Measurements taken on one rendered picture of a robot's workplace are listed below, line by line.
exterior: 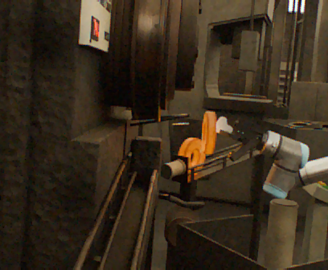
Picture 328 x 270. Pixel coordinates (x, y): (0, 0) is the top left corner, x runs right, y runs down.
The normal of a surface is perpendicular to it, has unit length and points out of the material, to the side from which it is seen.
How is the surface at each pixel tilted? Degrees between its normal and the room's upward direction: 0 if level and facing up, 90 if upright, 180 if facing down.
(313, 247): 90
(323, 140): 90
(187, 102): 90
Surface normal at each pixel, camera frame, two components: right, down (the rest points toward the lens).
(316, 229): -0.04, 0.11
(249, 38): -0.27, 0.09
